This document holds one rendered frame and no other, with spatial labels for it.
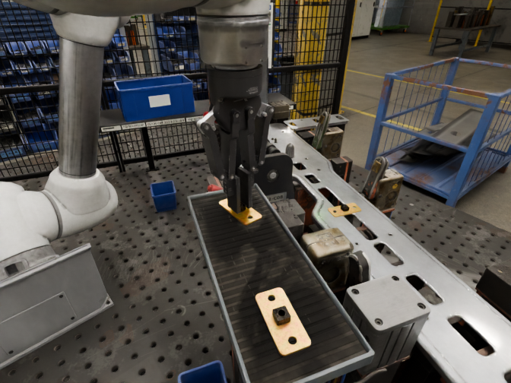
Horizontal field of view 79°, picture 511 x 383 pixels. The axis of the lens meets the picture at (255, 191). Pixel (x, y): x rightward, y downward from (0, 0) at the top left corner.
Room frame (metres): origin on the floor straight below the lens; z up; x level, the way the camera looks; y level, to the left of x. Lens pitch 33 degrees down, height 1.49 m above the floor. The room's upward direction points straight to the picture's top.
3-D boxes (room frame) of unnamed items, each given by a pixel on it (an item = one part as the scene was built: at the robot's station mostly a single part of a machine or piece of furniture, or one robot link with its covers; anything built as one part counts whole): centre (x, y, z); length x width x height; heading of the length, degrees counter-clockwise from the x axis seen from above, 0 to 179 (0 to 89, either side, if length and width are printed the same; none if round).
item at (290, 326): (0.23, -0.03, 1.17); 0.08 x 0.04 x 0.01; 20
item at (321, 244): (0.46, -0.14, 0.89); 0.13 x 0.11 x 0.38; 110
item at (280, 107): (1.40, -0.11, 0.88); 0.08 x 0.08 x 0.36; 20
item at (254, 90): (0.44, 0.03, 1.36); 0.08 x 0.07 x 0.09; 128
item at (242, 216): (0.44, 0.03, 1.17); 0.08 x 0.04 x 0.01; 38
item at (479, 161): (2.59, -1.74, 0.47); 1.20 x 0.80 x 0.95; 128
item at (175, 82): (1.37, 0.44, 1.09); 0.30 x 0.17 x 0.13; 117
